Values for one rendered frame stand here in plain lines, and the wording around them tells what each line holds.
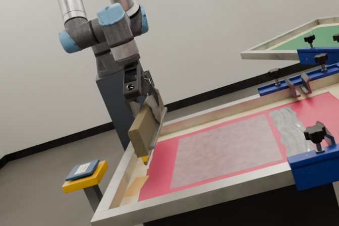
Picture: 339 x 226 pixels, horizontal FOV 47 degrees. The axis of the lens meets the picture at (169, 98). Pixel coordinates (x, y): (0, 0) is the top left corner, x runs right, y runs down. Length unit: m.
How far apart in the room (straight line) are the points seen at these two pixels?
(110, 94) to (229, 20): 3.42
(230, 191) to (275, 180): 0.10
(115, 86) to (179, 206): 0.81
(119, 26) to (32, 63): 4.44
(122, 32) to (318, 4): 4.10
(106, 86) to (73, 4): 0.47
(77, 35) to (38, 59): 4.25
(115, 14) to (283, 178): 0.60
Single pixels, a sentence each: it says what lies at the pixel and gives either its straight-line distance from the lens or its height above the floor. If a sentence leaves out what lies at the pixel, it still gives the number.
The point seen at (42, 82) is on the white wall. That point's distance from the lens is 5.51.
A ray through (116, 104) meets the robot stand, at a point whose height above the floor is 1.08.
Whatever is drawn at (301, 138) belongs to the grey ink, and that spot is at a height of 0.96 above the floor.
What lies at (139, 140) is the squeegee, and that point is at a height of 1.12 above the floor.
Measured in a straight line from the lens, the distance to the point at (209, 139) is 1.27.
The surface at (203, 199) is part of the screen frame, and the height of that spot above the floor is 0.97.
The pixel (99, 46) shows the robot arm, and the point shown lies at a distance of 1.65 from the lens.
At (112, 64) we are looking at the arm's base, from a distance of 1.64.
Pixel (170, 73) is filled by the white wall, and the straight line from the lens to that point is 5.04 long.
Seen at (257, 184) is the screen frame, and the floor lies 0.97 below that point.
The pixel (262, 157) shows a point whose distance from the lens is 1.05.
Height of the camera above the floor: 1.42
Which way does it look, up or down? 14 degrees down
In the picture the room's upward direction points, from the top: 20 degrees counter-clockwise
